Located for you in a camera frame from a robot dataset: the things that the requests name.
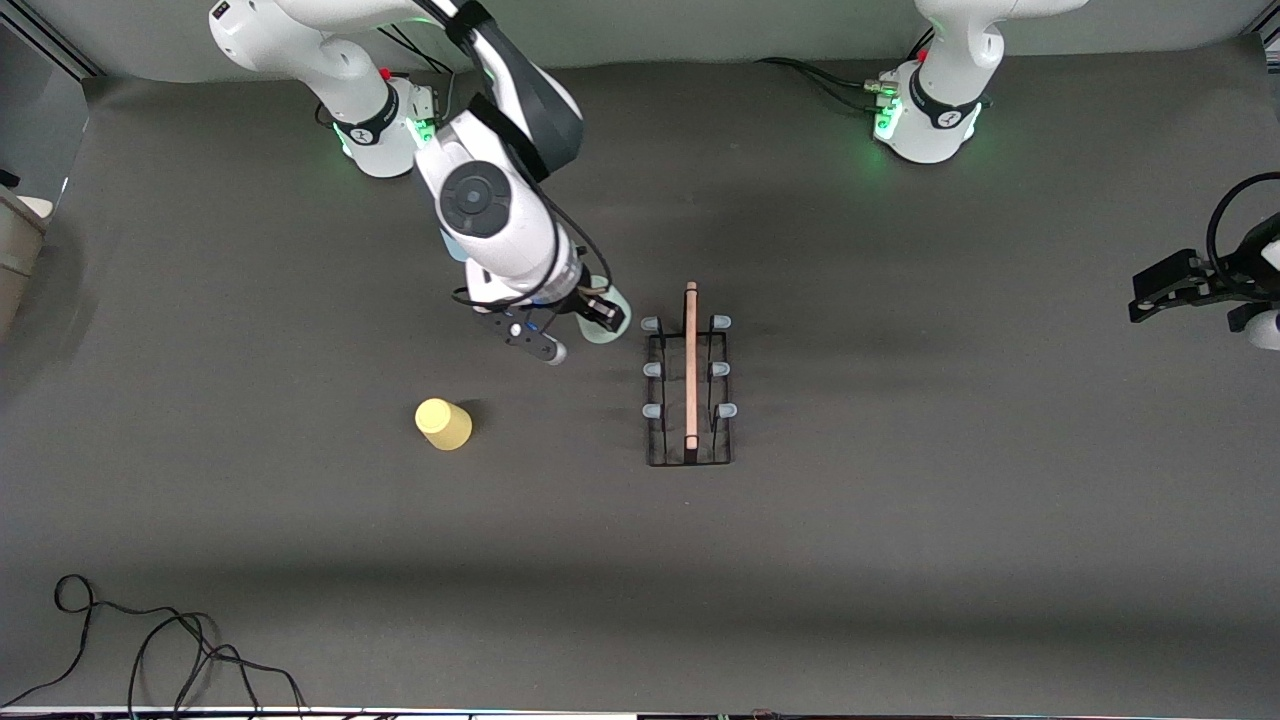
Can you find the yellow plastic cup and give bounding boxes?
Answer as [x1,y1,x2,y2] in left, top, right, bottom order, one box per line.
[414,397,474,452]

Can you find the dark grey table mat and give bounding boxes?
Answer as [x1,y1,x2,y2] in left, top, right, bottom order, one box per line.
[0,40,1280,713]

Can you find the black base cable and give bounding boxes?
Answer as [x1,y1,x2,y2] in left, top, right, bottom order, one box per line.
[380,25,457,126]
[755,55,901,111]

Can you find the black right base cable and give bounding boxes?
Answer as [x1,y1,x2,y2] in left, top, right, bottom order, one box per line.
[380,25,457,126]

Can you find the black frame rail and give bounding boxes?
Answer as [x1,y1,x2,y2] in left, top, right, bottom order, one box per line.
[0,15,106,79]

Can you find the loose coiled black cable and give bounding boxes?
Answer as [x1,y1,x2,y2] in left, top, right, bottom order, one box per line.
[0,573,311,720]

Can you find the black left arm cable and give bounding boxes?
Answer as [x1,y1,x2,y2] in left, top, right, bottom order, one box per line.
[1207,172,1280,291]

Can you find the black left base cable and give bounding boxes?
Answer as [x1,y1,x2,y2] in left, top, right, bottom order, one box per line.
[755,55,901,111]

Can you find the black wire cup holder rack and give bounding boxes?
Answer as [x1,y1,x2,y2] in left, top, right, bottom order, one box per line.
[640,281,738,468]

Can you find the beige box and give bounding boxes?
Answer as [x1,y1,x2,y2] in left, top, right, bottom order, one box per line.
[0,185,53,341]

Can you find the pale green plastic cup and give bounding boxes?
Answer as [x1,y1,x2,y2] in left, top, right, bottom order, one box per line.
[578,274,634,347]

